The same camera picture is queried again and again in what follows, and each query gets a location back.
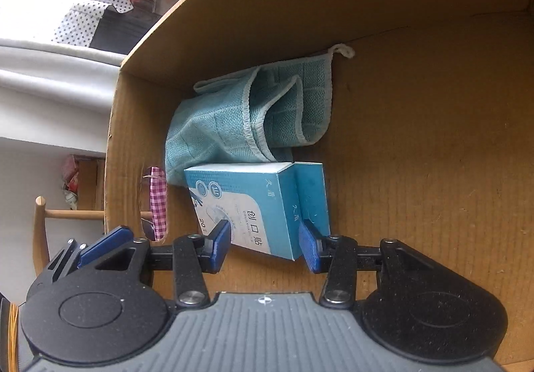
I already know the polka dot cloth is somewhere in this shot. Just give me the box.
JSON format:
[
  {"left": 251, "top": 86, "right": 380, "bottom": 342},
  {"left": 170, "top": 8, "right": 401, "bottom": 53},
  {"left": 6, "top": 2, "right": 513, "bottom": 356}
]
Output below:
[{"left": 52, "top": 0, "right": 135, "bottom": 48}]

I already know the teal microfibre towel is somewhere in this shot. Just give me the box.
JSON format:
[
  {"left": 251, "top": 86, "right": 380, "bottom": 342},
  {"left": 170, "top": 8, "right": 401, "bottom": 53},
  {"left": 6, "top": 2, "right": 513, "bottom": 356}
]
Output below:
[{"left": 164, "top": 44, "right": 356, "bottom": 189}]

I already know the pink checked tablecloth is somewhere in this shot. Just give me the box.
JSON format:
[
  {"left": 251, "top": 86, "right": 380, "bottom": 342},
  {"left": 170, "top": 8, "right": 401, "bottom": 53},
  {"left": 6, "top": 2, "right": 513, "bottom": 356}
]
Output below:
[{"left": 148, "top": 165, "right": 169, "bottom": 241}]

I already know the small cardboard box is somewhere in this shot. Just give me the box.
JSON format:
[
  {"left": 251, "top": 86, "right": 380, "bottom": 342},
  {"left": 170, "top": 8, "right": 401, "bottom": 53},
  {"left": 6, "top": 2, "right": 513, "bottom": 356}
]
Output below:
[{"left": 62, "top": 154, "right": 106, "bottom": 211}]

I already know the brown cardboard box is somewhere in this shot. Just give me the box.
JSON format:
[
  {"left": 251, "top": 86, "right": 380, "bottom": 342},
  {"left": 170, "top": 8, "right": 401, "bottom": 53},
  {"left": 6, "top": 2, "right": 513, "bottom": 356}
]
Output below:
[{"left": 102, "top": 0, "right": 534, "bottom": 366}]

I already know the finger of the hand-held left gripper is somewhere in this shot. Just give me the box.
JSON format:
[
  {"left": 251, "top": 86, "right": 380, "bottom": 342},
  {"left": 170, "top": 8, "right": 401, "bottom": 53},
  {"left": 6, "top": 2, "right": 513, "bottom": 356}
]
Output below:
[{"left": 39, "top": 226, "right": 134, "bottom": 283}]

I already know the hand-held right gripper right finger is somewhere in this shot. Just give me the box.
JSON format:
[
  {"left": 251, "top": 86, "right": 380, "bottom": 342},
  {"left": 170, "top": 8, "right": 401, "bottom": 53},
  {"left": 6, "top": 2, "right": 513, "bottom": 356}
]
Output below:
[{"left": 298, "top": 221, "right": 443, "bottom": 308}]

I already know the blue bandage box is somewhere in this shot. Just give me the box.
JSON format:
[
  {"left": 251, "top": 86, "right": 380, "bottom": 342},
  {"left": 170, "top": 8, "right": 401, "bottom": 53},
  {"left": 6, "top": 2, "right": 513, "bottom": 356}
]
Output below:
[{"left": 184, "top": 161, "right": 330, "bottom": 261}]

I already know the wooden chair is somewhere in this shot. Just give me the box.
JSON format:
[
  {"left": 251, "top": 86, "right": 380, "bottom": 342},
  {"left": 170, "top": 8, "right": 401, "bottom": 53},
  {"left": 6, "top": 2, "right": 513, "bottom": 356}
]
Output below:
[{"left": 34, "top": 196, "right": 106, "bottom": 275}]

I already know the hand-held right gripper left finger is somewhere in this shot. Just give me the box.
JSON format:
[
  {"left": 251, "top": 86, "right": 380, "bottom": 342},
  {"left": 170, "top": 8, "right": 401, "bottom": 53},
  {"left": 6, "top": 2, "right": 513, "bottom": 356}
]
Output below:
[{"left": 94, "top": 220, "right": 232, "bottom": 308}]

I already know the white curtain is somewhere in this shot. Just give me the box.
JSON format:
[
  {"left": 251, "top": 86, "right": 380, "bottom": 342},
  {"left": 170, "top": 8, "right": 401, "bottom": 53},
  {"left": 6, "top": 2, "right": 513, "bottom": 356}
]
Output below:
[{"left": 0, "top": 38, "right": 126, "bottom": 147}]

